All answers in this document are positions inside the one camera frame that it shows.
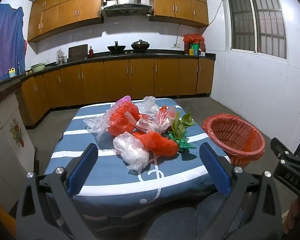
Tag green basin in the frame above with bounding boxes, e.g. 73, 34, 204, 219
30, 63, 46, 73

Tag person's right hand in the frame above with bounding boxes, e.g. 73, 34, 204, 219
284, 201, 300, 228

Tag green foil wrapper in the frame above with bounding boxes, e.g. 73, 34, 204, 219
168, 132, 197, 153

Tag black kitchen countertop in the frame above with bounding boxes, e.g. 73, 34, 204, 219
0, 51, 217, 88

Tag red lined plastic basket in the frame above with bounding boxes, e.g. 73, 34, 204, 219
202, 114, 265, 169

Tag dark cutting board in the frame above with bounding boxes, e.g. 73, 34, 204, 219
68, 44, 88, 62

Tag steel range hood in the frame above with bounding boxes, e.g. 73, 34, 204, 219
100, 0, 154, 18

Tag red bag on boxes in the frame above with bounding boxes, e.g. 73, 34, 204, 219
183, 34, 205, 43

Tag pink plastic bag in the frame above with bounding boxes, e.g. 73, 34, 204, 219
114, 95, 132, 108

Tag jar with plastic bag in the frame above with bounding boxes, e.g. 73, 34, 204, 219
56, 49, 66, 65

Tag wooden upper cabinets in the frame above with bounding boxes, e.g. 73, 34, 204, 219
27, 0, 209, 43

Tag black wok with lid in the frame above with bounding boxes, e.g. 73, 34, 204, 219
131, 39, 150, 52

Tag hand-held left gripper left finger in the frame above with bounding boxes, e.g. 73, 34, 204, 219
15, 143, 99, 240

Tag person's jeans-clad legs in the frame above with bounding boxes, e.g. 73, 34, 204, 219
147, 194, 243, 240

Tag white clear plastic bag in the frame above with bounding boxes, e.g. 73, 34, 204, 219
113, 131, 150, 172

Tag wooden cabinets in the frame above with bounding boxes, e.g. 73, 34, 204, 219
21, 56, 215, 128
27, 0, 209, 43

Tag blue hanging cloth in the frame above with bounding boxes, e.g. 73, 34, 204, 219
0, 3, 25, 77

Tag wooden lower cabinets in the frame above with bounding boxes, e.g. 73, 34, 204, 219
21, 56, 215, 128

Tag clear red-tinted plastic bag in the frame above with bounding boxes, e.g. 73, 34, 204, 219
136, 106, 179, 133

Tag white power cable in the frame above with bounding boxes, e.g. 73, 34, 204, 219
175, 0, 227, 46

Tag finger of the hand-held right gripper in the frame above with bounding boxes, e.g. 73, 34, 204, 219
270, 137, 294, 165

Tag barred window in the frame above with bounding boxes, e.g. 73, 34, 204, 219
220, 0, 289, 60

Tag blue striped tablecloth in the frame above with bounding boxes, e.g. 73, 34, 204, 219
44, 99, 232, 227

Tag green leaves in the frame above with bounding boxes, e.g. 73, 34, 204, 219
171, 112, 193, 137

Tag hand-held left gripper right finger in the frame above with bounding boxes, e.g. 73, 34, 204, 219
199, 142, 283, 240

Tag large red plastic bag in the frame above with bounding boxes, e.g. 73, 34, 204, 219
107, 102, 140, 137

